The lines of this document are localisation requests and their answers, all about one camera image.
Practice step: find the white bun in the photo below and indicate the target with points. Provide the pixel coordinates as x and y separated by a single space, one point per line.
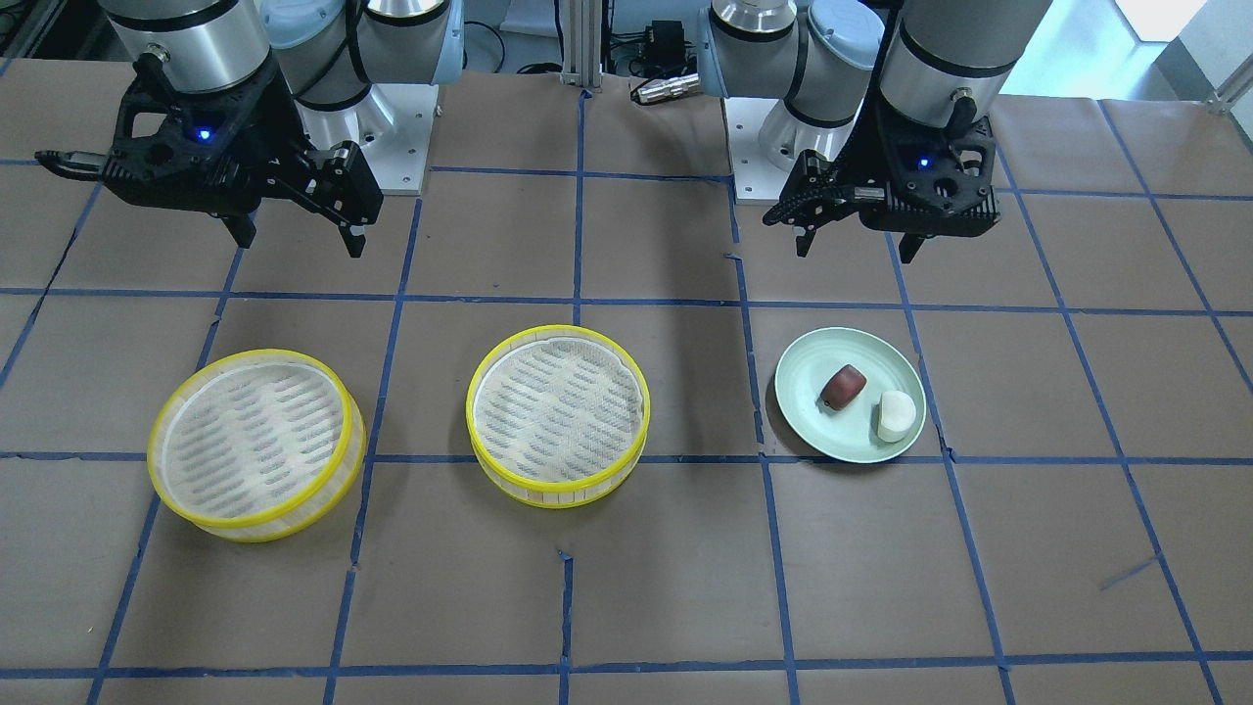
897 412

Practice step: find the aluminium frame post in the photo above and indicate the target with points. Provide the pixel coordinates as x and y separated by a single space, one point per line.
583 31

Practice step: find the light green plate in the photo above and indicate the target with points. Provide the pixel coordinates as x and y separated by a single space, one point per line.
846 435

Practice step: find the black gripper plain arm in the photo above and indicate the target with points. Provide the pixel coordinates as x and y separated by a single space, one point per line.
277 138

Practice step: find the brown bun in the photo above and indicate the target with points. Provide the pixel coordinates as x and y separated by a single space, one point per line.
843 387

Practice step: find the black gripper cabled arm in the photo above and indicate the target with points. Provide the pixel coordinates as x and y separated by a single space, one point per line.
865 164

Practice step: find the black power adapter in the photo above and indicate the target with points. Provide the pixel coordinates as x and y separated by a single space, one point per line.
664 44

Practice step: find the silver cylindrical connector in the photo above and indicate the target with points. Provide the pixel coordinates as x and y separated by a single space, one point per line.
659 90

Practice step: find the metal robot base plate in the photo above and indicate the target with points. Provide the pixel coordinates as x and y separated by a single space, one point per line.
392 147
754 157

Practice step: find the silver robot arm with cable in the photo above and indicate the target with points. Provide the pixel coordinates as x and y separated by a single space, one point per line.
818 61

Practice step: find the yellow steamer basket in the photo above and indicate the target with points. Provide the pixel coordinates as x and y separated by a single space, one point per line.
257 446
558 416

